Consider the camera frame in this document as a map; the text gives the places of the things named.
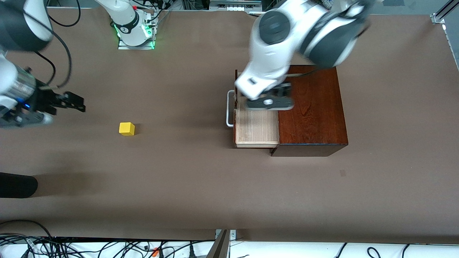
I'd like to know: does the black round-ended cylinder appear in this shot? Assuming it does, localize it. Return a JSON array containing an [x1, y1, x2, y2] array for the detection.
[[0, 172, 38, 199]]

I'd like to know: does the wooden drawer with white handle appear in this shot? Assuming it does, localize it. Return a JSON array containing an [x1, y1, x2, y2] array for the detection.
[[226, 70, 280, 148]]

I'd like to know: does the aluminium frame profile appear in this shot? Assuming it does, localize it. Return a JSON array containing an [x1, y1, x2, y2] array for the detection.
[[430, 0, 459, 68]]

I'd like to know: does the dark grey metal post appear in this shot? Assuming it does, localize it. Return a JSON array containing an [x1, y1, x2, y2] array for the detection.
[[206, 229, 231, 258]]

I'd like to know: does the dark brown wooden cabinet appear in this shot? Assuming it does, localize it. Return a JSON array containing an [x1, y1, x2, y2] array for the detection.
[[270, 65, 349, 157]]

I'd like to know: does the black looped cable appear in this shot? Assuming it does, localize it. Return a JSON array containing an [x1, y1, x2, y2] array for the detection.
[[46, 0, 81, 28]]

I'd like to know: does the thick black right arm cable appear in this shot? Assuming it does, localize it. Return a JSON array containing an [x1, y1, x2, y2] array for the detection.
[[43, 25, 72, 89]]

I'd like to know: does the grey power strip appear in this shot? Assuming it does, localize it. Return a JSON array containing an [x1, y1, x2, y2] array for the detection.
[[209, 0, 263, 12]]

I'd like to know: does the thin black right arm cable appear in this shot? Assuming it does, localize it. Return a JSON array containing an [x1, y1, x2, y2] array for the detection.
[[34, 51, 57, 86]]

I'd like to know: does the long black cable arc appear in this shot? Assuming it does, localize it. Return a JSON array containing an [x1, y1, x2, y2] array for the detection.
[[0, 219, 54, 239]]

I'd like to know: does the silver corner bracket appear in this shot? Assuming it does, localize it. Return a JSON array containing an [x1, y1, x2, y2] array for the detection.
[[215, 229, 237, 241]]

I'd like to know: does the yellow cube block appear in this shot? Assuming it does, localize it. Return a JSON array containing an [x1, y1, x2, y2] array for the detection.
[[119, 122, 136, 136]]

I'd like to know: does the black cable tangle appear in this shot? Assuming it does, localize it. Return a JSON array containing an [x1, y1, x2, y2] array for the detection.
[[0, 233, 216, 258]]

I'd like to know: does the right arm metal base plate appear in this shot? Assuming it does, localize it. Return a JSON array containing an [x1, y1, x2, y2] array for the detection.
[[118, 11, 156, 50]]

